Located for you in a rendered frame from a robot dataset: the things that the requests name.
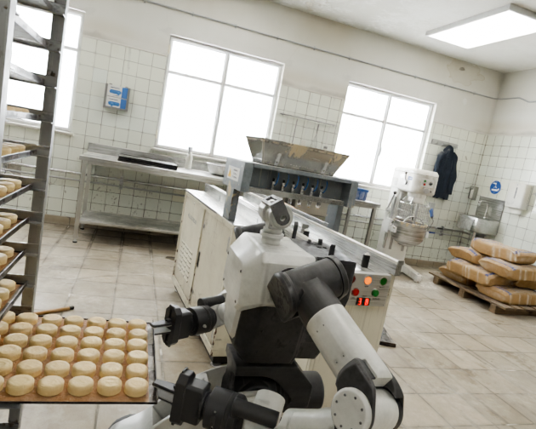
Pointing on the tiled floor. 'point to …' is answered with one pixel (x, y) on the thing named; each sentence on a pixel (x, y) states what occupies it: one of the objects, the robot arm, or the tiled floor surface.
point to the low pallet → (491, 299)
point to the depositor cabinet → (204, 260)
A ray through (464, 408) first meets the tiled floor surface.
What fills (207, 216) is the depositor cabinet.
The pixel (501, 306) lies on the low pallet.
